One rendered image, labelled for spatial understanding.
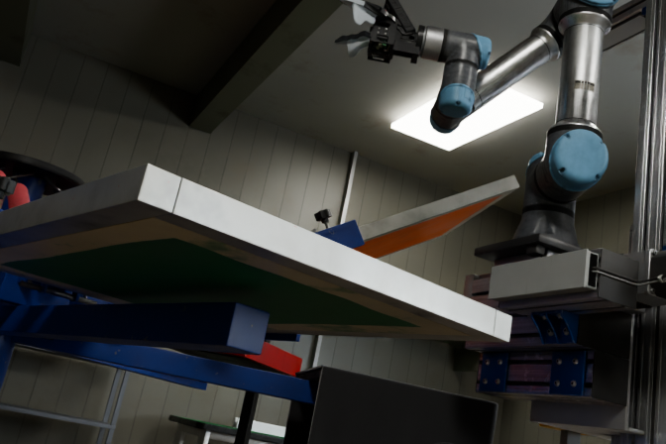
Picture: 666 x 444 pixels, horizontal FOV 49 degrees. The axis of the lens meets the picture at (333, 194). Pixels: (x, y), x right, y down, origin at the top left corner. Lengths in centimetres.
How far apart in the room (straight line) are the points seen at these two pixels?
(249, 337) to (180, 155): 552
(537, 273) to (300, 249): 70
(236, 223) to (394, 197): 652
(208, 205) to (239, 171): 588
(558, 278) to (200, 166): 536
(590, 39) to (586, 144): 27
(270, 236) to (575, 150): 94
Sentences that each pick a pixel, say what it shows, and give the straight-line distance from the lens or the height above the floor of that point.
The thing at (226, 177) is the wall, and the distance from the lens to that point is 655.
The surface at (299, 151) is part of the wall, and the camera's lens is 688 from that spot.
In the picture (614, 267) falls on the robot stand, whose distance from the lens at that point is 136.
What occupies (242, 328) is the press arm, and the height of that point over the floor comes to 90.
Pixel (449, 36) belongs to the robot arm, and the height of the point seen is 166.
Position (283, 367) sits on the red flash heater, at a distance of 330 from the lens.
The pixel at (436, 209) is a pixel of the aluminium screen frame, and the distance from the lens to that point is 196.
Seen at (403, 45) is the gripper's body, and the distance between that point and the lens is 165.
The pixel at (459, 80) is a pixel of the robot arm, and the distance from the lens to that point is 162.
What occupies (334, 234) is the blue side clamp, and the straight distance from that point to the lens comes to 185.
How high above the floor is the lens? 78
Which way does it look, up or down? 18 degrees up
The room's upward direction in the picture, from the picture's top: 11 degrees clockwise
